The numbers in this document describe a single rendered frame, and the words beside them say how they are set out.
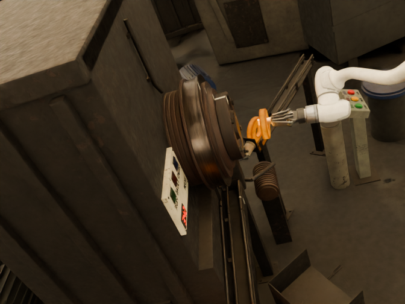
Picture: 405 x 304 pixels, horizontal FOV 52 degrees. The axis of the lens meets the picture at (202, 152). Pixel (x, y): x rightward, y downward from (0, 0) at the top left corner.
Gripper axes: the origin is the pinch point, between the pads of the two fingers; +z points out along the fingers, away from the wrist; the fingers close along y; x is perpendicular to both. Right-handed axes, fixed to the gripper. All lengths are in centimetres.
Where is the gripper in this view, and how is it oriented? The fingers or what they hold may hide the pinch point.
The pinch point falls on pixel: (264, 121)
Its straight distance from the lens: 212.7
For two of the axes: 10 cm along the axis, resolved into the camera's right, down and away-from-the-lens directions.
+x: -2.6, -7.5, -6.0
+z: -9.6, 1.3, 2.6
